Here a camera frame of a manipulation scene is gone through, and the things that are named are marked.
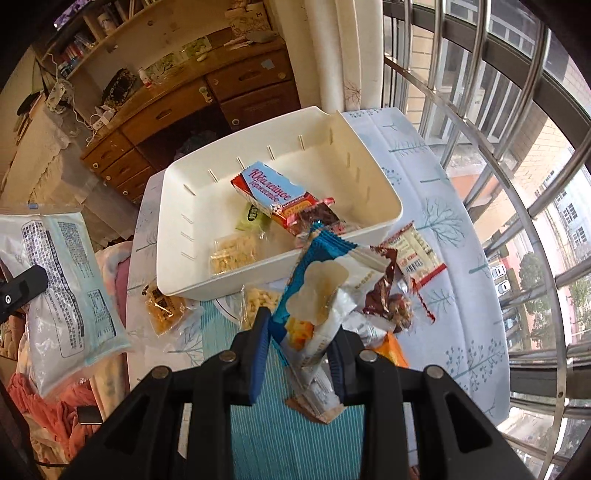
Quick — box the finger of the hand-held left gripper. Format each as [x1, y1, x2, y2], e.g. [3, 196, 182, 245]
[0, 265, 49, 324]

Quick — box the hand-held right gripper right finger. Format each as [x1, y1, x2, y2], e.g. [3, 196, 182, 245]
[325, 323, 536, 480]

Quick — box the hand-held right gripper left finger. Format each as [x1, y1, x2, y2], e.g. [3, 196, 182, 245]
[60, 307, 273, 480]

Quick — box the large clear cracker bag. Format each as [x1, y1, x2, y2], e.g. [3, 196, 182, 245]
[0, 205, 134, 398]

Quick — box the white and orange snack packet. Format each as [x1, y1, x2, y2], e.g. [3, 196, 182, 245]
[342, 318, 409, 370]

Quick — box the blue chip snack packet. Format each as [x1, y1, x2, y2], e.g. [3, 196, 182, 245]
[270, 222, 391, 423]

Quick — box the clear yellow cake packet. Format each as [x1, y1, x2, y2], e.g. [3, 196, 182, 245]
[141, 281, 204, 335]

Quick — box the clear round cracker packet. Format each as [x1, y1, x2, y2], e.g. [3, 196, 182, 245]
[209, 231, 259, 275]

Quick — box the small green snack packet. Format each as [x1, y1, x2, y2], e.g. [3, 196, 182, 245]
[235, 203, 273, 232]

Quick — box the white plastic bin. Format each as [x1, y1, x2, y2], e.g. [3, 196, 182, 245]
[154, 106, 403, 301]

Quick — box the long red biscuit pack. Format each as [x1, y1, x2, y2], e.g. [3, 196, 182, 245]
[231, 161, 335, 232]

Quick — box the teal striped placemat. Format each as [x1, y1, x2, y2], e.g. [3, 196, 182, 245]
[203, 295, 416, 480]

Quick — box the brown chocolate snack packet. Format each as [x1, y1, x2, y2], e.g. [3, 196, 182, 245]
[362, 244, 411, 319]

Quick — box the pastel printed blanket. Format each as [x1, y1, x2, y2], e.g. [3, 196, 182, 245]
[0, 240, 139, 462]

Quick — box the white lace furniture cover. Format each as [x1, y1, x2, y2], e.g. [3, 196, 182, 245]
[0, 102, 100, 213]

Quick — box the tree print tablecloth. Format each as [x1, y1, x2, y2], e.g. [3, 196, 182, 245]
[124, 107, 511, 430]

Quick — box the cream red-edged snack packet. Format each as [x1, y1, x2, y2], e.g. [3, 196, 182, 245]
[383, 222, 448, 296]

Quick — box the white power strip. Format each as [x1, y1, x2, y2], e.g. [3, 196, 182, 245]
[88, 105, 116, 130]

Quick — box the white floral pouch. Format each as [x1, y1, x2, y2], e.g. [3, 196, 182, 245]
[46, 78, 75, 114]

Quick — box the wooden desk with drawers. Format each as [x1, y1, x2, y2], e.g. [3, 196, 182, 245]
[81, 34, 301, 204]

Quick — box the black patterned tin box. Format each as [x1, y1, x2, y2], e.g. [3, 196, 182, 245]
[100, 68, 141, 104]

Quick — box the window with metal grille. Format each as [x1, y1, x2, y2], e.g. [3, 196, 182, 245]
[383, 0, 591, 480]

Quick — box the wooden bookshelf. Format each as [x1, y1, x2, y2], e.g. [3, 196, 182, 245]
[34, 0, 259, 88]

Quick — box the white curtain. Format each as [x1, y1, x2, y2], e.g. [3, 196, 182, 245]
[302, 0, 384, 114]

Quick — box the beige patterned bag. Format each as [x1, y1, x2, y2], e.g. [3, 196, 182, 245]
[225, 0, 266, 35]

